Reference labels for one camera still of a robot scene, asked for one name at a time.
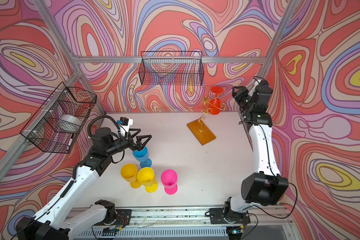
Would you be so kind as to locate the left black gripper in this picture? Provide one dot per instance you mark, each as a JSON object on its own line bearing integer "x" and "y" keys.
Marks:
{"x": 137, "y": 146}

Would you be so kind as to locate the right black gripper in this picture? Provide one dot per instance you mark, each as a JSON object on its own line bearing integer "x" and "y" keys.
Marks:
{"x": 239, "y": 93}

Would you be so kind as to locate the blue wine glass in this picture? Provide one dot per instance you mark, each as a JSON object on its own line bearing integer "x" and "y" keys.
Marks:
{"x": 143, "y": 158}

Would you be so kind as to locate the red wine glass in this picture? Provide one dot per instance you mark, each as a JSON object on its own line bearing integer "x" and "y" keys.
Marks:
{"x": 214, "y": 105}

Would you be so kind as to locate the yellow wine glass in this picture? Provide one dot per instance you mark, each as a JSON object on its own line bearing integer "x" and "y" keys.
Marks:
{"x": 129, "y": 172}
{"x": 146, "y": 176}

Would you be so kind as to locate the magenta wine glass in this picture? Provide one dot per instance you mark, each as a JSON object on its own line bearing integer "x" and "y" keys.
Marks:
{"x": 169, "y": 180}

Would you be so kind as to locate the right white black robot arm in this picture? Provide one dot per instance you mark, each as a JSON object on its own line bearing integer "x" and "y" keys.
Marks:
{"x": 266, "y": 186}

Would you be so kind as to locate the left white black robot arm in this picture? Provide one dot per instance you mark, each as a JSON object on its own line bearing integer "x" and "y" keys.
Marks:
{"x": 109, "y": 137}

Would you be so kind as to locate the orange wooden rack base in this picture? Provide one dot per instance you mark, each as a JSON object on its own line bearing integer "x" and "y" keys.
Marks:
{"x": 201, "y": 132}

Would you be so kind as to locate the black marker pen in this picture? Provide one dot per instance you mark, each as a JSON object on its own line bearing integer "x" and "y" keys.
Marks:
{"x": 69, "y": 145}

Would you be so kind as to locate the silver tape roll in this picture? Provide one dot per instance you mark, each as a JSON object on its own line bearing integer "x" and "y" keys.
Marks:
{"x": 69, "y": 124}

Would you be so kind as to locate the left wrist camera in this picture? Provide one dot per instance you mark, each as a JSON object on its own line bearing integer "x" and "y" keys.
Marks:
{"x": 124, "y": 126}

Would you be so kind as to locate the gold wire glass rack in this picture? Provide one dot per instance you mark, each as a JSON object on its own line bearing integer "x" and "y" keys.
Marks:
{"x": 204, "y": 109}

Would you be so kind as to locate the black wire basket back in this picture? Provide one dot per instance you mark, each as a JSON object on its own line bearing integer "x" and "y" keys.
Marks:
{"x": 166, "y": 68}

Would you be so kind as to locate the black wire basket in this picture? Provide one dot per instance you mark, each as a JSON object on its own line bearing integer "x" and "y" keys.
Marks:
{"x": 166, "y": 68}
{"x": 42, "y": 131}

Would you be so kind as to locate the black wire basket left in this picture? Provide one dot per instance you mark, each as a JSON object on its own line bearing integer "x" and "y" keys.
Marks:
{"x": 42, "y": 131}

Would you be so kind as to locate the aluminium frame rail base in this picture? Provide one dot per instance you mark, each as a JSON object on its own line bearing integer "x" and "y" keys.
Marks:
{"x": 185, "y": 223}

